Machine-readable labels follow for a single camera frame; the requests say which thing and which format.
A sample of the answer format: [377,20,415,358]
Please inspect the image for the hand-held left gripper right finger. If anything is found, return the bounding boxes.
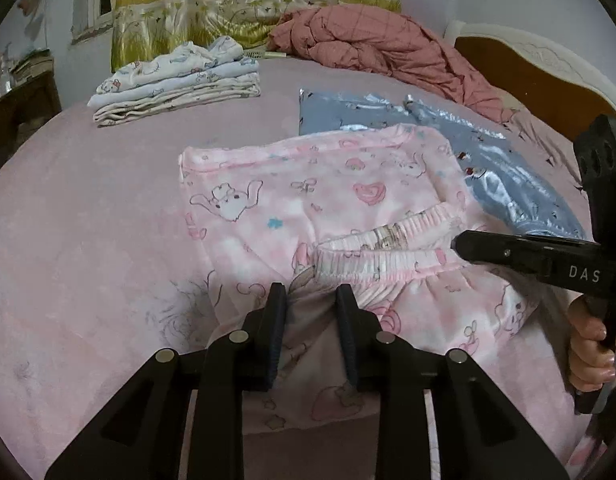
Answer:
[335,284,571,480]

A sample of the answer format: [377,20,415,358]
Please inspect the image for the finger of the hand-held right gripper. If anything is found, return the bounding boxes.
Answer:
[450,230,547,282]

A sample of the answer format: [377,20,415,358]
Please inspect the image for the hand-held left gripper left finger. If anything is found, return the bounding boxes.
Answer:
[45,282,289,480]

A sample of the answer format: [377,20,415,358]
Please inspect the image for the pink printed pants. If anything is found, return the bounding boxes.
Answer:
[178,122,541,433]

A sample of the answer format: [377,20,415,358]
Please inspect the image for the person's right hand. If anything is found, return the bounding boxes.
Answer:
[566,297,616,393]

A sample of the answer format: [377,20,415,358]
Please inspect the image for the blue satin garment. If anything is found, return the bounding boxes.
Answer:
[297,87,587,241]

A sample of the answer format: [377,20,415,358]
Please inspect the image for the white and wooden headboard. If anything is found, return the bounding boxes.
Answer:
[444,19,616,143]

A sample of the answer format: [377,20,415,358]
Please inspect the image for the dusty pink quilted blanket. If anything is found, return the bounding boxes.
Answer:
[267,4,516,123]

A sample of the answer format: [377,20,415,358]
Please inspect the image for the white cartoon-print folded garment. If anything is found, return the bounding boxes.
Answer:
[87,57,259,108]

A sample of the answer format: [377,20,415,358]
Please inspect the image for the tree-print satin curtain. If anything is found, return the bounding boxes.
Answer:
[110,0,403,73]

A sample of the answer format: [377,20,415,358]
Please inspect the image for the dark wooden desk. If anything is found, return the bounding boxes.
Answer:
[0,70,64,183]

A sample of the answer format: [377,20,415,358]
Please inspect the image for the stack of books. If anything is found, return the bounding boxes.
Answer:
[13,49,55,80]

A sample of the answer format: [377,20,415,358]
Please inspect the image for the white window frame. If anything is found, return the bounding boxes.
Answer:
[70,0,114,45]

